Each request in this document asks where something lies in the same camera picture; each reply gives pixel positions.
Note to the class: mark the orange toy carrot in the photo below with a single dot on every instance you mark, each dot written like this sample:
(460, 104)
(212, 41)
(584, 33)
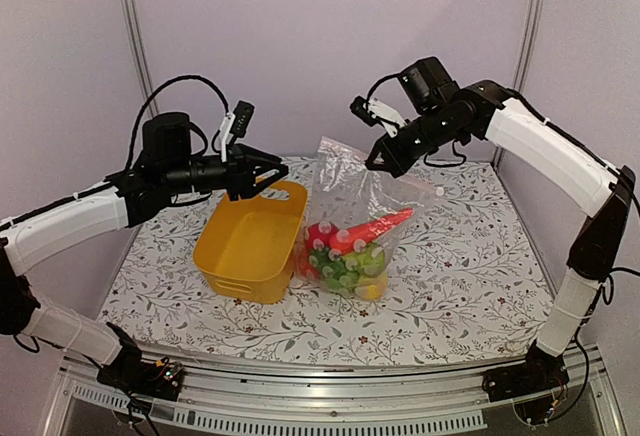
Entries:
(358, 237)

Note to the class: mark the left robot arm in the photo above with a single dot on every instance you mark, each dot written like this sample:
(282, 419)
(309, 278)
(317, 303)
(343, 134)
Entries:
(166, 167)

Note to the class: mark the right aluminium post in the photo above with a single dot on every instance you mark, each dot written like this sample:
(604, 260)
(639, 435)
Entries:
(527, 46)

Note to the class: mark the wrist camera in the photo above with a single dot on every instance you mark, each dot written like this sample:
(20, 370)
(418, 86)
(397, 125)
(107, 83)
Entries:
(375, 112)
(233, 126)

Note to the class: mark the aluminium front rail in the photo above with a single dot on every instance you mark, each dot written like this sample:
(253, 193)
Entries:
(224, 395)

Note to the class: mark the green toy grapes bunch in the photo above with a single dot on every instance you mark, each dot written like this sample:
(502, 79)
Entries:
(330, 272)

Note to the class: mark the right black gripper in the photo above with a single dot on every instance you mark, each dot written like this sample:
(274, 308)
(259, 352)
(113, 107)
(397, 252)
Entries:
(398, 162)

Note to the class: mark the left aluminium post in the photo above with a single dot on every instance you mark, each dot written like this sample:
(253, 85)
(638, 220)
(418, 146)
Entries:
(136, 44)

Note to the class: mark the red toy apple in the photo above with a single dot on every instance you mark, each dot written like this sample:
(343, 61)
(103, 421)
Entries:
(317, 235)

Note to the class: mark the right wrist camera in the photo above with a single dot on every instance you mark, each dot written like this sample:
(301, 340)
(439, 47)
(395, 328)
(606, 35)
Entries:
(375, 112)

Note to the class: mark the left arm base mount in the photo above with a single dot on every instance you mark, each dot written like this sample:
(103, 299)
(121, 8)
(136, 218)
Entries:
(161, 379)

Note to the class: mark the clear zip top bag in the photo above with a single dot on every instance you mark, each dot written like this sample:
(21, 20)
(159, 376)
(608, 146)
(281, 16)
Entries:
(347, 194)

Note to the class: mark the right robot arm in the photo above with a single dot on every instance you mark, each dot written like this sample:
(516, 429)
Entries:
(486, 110)

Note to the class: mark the yellow toy lemon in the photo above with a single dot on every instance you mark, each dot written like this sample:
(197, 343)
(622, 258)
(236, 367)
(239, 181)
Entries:
(373, 290)

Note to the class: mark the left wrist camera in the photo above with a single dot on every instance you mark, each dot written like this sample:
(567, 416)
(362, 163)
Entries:
(233, 126)

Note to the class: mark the green toy cabbage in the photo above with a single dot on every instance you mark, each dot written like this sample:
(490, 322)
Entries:
(369, 263)

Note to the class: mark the yellow plastic basket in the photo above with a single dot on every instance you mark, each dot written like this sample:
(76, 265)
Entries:
(244, 251)

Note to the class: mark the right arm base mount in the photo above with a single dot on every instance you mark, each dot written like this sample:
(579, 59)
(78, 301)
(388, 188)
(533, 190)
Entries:
(536, 386)

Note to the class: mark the aluminium post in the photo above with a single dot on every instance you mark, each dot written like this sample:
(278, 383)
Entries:
(527, 46)
(136, 44)

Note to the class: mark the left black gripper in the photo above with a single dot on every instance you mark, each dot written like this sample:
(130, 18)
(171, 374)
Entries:
(241, 168)

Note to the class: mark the floral table cloth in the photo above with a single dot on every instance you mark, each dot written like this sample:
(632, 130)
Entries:
(464, 285)

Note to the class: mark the red toy tomato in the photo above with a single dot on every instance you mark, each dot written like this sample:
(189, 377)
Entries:
(304, 269)

